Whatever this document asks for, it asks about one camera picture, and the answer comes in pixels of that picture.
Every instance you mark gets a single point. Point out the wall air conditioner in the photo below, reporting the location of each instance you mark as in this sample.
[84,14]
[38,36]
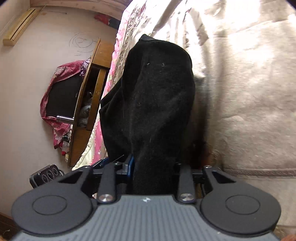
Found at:
[20,25]

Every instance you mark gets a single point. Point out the black television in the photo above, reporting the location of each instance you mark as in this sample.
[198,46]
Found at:
[63,97]

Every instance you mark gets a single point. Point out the black pants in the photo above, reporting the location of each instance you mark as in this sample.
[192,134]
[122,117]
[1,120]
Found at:
[153,113]

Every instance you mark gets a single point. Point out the red hanging bag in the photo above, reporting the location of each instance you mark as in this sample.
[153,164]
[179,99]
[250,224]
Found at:
[107,20]

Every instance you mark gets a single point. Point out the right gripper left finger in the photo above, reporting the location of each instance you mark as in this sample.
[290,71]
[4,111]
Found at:
[117,172]

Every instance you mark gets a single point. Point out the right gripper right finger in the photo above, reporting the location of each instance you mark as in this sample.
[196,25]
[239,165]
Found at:
[186,187]

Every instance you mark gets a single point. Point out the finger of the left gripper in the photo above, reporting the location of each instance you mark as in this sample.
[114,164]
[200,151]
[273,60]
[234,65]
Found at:
[101,163]

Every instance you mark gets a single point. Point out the floral satin bedspread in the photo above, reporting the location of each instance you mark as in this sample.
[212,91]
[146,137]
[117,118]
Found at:
[243,55]

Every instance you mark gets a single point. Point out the black power strip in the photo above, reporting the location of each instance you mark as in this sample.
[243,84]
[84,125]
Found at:
[45,175]

